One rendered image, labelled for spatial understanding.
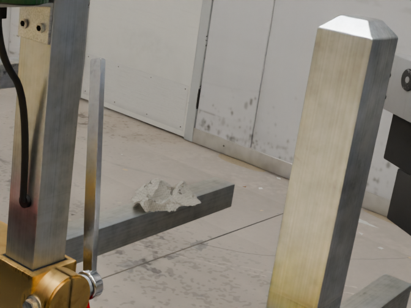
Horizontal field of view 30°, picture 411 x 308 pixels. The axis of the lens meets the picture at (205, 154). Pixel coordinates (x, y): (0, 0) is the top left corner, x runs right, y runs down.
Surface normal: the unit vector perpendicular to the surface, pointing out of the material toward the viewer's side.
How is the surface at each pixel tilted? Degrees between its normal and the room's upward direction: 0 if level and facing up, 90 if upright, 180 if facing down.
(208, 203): 90
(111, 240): 90
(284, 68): 90
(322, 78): 90
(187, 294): 0
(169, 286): 0
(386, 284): 0
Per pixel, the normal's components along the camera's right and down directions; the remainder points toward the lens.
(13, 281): -0.60, 0.16
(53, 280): -0.14, -0.78
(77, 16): 0.79, 0.29
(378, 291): 0.14, -0.94
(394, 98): -0.93, -0.02
